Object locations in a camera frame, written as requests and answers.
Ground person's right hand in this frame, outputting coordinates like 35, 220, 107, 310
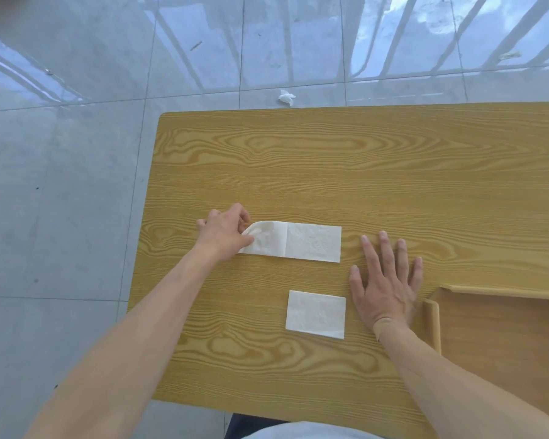
348, 230, 424, 332

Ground person's left hand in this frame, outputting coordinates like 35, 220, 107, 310
195, 203, 256, 265

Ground white paper napkin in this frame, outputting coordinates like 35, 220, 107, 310
285, 290, 347, 340
237, 219, 343, 263

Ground wooden tray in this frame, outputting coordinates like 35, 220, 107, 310
422, 284, 549, 426

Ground person's left forearm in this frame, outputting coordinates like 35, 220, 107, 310
25, 249, 220, 439

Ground person's right forearm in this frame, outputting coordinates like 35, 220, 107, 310
376, 323, 549, 439

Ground beige adhesive bandage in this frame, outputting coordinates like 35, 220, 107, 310
373, 316, 397, 342

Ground white shirt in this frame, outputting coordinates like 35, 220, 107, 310
251, 421, 387, 439

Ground dark blue trousers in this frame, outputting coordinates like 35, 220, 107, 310
224, 412, 289, 439

